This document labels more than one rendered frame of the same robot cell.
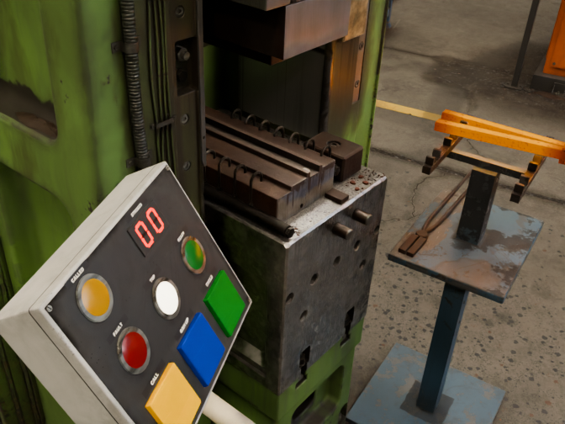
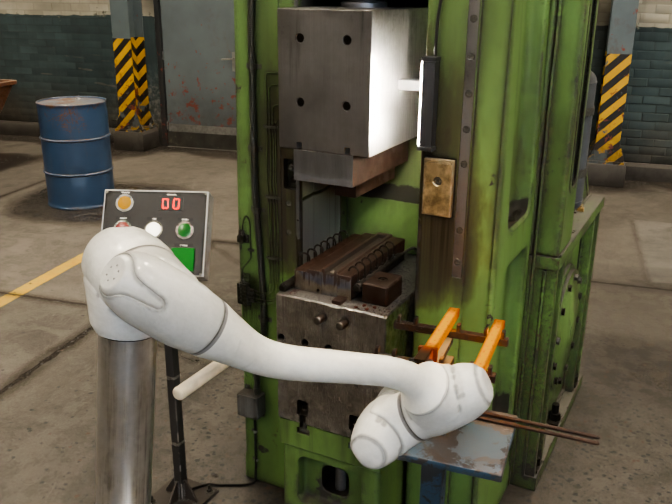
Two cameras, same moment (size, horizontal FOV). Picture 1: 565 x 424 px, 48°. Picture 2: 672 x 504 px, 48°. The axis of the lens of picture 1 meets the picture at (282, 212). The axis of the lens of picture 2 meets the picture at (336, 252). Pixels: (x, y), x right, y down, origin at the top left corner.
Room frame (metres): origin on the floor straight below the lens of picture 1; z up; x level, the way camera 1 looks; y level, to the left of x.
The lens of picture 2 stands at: (0.81, -2.20, 1.83)
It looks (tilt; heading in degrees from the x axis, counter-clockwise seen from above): 19 degrees down; 80
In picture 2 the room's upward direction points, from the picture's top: 1 degrees clockwise
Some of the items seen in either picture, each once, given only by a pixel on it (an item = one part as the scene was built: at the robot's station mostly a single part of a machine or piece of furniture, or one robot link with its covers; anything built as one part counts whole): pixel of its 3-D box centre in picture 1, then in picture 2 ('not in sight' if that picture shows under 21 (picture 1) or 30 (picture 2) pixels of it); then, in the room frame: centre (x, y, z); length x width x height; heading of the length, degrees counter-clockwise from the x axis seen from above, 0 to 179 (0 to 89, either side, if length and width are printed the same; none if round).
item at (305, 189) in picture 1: (234, 156); (352, 261); (1.29, 0.12, 0.96); 0.42 x 0.20 x 0.09; 52
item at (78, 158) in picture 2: not in sight; (77, 152); (-0.24, 4.55, 0.44); 0.59 x 0.59 x 0.88
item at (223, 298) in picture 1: (223, 304); (182, 259); (0.74, 0.08, 1.01); 0.07 x 0.05 x 0.07; 167
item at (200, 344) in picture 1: (199, 349); not in sight; (0.64, 0.11, 1.01); 0.07 x 0.05 x 0.07; 167
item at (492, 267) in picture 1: (469, 239); (436, 431); (1.40, -0.50, 0.68); 0.40 x 0.30 x 0.02; 149
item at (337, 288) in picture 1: (245, 238); (366, 335); (1.34, 0.09, 0.69); 0.56 x 0.38 x 0.45; 52
